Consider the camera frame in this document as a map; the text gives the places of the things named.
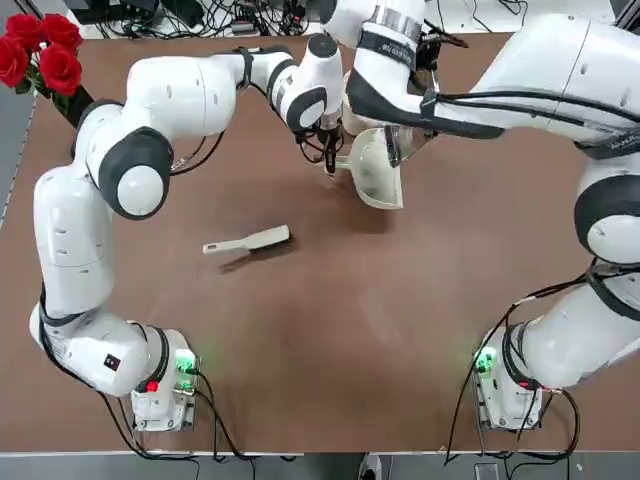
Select black cable bundle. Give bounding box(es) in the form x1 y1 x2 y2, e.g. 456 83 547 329
197 0 326 37

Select red rose bouquet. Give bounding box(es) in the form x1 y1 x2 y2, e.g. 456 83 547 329
0 13 84 109

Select beige hand brush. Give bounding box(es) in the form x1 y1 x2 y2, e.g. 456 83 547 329
202 224 297 260

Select pale grey plastic dustpan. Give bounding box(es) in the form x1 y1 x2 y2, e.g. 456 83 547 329
334 127 405 210

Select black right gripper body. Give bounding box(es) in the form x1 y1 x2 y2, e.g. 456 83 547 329
412 28 444 76

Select black cylindrical vase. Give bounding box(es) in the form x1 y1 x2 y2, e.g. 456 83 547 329
58 83 109 132

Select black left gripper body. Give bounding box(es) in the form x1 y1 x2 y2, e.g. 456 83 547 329
316 118 346 147

